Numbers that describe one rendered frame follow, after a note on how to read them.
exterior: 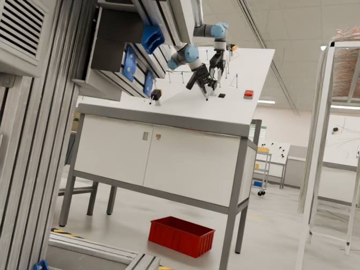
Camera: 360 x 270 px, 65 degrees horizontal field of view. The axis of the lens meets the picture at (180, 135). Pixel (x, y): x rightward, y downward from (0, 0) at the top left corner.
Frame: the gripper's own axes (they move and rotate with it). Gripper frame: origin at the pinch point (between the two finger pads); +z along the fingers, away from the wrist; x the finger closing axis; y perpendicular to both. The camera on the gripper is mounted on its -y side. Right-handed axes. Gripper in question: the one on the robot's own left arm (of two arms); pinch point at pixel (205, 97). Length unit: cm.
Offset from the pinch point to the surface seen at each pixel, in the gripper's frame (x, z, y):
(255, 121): 19, 45, 31
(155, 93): 10.2, -15.0, -25.9
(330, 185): 99, 238, 125
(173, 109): 5.4, -1.8, -20.5
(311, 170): -43, 53, 28
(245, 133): -30.7, 17.3, 4.8
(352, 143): 126, 222, 191
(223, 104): -4.3, 7.9, 7.2
